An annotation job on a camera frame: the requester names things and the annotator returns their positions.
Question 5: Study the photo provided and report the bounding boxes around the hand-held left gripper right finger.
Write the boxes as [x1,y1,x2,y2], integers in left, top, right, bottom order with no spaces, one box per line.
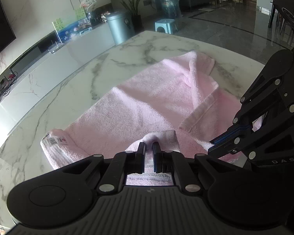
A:
[152,142,237,196]

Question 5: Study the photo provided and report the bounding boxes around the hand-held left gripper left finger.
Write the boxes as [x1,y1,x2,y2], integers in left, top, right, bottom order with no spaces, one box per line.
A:
[62,142,147,193]

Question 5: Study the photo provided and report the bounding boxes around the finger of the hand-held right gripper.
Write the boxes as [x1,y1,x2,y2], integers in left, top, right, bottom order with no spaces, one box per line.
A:
[208,75,294,146]
[207,127,294,163]

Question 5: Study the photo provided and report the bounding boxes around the pink towel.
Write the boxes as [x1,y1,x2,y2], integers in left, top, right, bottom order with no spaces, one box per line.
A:
[40,51,263,186]

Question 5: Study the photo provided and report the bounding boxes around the light blue plastic stool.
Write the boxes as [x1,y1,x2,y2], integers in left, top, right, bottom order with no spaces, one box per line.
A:
[155,19,179,35]

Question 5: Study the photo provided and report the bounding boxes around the blue water jug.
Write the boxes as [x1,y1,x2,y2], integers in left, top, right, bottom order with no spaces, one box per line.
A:
[160,0,182,20]

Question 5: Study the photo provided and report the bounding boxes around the white marble TV cabinet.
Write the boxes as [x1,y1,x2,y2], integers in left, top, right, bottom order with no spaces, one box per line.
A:
[0,3,118,128]

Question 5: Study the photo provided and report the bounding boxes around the grey metal trash can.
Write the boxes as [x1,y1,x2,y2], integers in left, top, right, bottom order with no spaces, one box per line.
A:
[106,11,135,45]

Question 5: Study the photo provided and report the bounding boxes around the lotus pond painting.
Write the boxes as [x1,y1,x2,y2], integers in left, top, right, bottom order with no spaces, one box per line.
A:
[57,17,93,41]

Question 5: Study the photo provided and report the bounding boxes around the small decor figurines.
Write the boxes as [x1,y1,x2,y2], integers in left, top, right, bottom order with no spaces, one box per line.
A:
[88,11,111,27]

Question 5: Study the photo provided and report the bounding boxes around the potted long-leaf plant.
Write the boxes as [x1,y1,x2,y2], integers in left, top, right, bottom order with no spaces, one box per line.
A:
[104,0,158,33]

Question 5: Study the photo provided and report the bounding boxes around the paper hand fan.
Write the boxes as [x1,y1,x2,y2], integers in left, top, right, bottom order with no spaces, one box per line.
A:
[80,0,97,13]

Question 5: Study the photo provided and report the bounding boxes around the black television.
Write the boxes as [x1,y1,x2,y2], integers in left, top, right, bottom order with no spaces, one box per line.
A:
[0,0,17,64]

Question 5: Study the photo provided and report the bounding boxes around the power strip with cables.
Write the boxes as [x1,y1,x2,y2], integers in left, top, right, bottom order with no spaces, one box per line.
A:
[0,71,18,106]

